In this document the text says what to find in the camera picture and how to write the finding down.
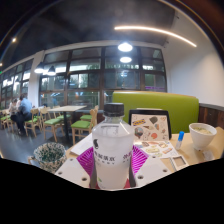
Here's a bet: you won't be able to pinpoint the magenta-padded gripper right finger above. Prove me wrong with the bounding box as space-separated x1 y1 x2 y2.
130 145 173 188

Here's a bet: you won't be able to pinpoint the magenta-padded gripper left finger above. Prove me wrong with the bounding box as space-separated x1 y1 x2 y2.
54 146 96 189

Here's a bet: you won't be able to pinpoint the clear plastic bottle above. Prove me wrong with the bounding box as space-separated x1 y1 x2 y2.
91 102 136 191

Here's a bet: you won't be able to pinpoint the sticker sheet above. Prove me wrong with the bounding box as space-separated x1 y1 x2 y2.
133 139 179 159

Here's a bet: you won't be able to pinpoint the speckled green-white mug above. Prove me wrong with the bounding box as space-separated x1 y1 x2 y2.
28 141 68 174

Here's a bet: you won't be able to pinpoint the white paper sheet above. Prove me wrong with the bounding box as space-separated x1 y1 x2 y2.
69 132 95 157

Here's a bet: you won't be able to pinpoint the small blue-capped glue stick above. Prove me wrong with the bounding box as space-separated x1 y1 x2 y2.
175 130 185 151

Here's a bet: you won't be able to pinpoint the black laptop with stickers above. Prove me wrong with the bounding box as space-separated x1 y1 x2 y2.
128 108 173 141

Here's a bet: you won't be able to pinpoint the wooden chairs with green seats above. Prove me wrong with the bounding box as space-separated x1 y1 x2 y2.
0 104 100 145

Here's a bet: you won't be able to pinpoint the white paper napkin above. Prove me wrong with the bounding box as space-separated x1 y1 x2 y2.
202 149 216 162

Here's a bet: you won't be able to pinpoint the white bowl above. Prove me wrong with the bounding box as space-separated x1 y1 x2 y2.
188 122 218 152

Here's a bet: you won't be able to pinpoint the light wooden dining table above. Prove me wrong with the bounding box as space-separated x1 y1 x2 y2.
47 105 88 141

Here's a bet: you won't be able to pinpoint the green upholstered bench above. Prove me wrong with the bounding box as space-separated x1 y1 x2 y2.
112 90 200 134

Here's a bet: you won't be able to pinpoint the person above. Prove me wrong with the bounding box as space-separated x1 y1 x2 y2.
10 94 34 136
8 98 19 116

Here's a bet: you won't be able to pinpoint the long linear ceiling light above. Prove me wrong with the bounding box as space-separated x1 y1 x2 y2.
114 25 198 48

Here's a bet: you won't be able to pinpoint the dark-framed window wall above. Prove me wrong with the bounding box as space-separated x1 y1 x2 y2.
0 46 168 111

